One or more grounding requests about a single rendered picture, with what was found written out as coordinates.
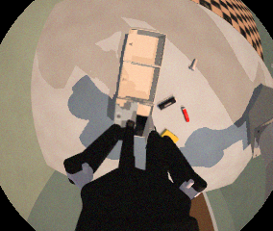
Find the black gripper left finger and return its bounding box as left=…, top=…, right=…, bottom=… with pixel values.
left=63, top=111, right=137, bottom=198

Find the grey rack of three bins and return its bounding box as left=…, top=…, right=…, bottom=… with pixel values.
left=113, top=28, right=167, bottom=127

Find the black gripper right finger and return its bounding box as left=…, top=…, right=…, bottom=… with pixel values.
left=144, top=115, right=208, bottom=201

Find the yellow-orange flat square block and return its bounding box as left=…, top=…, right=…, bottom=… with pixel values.
left=161, top=129, right=178, bottom=142

